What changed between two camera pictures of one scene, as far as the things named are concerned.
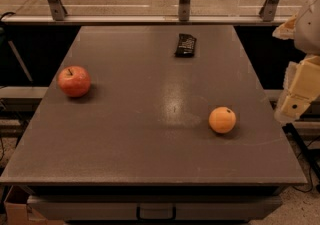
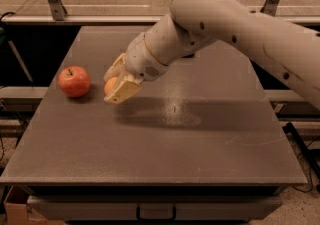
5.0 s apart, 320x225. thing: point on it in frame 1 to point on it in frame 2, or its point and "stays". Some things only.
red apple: [74, 81] stays
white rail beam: [144, 20] stays
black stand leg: [315, 173] stays
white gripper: [309, 32] to [141, 58]
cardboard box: [19, 213] stays
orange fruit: [222, 120] to [110, 85]
